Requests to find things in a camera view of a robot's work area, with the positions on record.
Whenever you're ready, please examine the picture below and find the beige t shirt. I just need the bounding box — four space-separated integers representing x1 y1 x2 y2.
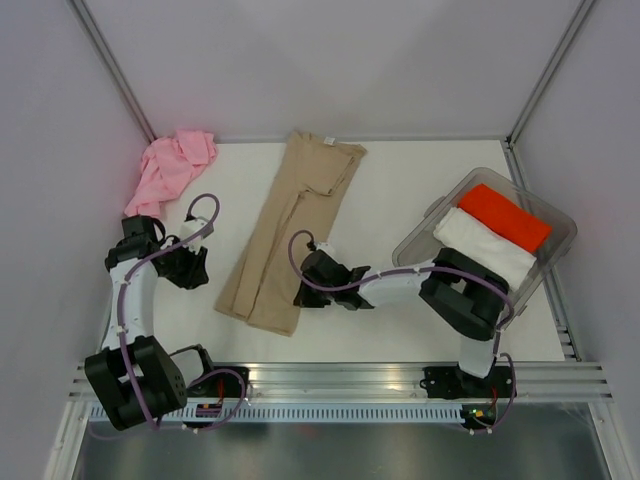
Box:
214 132 367 336

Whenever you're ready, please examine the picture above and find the white t shirt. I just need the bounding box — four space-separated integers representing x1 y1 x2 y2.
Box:
433 207 536 291

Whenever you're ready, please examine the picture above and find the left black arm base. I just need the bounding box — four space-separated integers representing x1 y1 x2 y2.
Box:
187 366 250 400

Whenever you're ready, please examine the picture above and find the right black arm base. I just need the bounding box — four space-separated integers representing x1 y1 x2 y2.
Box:
419 366 516 400

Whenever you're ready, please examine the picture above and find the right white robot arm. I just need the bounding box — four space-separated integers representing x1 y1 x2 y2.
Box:
293 246 509 395

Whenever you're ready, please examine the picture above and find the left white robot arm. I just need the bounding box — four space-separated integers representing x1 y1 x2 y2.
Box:
84 214 218 431

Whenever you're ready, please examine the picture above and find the clear grey plastic bin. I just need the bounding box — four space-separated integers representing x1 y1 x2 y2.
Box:
392 167 577 314

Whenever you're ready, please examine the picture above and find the pink crumpled t shirt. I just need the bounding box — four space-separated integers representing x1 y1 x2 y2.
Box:
124 130 218 218

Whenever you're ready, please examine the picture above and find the rolled orange t shirt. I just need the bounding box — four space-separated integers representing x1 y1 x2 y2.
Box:
457 184 552 254

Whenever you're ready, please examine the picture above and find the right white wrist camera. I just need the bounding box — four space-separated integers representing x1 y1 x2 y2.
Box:
314 242 336 257

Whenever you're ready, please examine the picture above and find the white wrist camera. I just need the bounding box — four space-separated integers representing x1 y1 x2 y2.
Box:
314 242 336 257
179 217 214 253

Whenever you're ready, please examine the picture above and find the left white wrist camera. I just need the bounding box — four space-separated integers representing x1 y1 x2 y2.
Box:
179 217 214 253

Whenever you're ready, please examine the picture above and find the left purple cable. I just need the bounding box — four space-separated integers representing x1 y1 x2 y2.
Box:
89 193 249 441

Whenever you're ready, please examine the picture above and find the purple cable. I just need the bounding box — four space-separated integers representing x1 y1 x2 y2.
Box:
288 229 519 436
89 193 249 441

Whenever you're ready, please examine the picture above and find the aluminium front rail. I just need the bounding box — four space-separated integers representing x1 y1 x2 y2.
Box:
67 362 614 401

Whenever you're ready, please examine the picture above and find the white slotted cable duct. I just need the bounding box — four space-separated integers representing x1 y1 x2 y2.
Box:
87 403 464 424

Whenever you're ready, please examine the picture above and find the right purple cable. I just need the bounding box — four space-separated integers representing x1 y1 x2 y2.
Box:
288 229 519 436

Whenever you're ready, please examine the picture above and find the right aluminium frame post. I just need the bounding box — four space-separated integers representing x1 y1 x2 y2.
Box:
505 0 598 149

